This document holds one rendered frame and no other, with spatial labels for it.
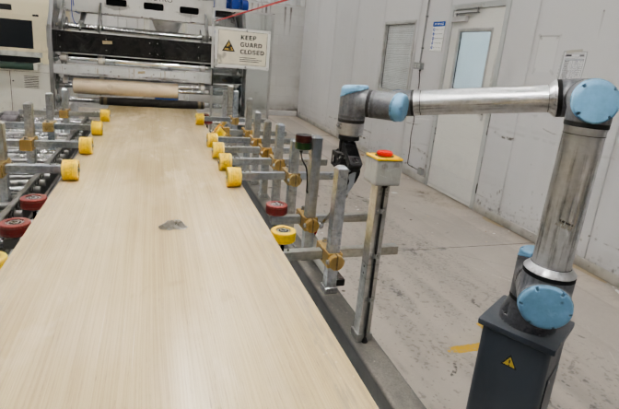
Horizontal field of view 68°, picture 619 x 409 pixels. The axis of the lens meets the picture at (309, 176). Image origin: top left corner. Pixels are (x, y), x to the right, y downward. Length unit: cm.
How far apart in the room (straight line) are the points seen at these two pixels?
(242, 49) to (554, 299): 321
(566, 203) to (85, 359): 126
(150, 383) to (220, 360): 13
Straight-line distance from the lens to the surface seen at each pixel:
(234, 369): 89
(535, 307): 158
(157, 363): 92
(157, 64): 411
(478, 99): 159
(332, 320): 145
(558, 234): 153
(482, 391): 196
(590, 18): 437
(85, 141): 240
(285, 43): 1082
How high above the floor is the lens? 145
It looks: 15 degrees down
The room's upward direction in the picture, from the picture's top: 5 degrees clockwise
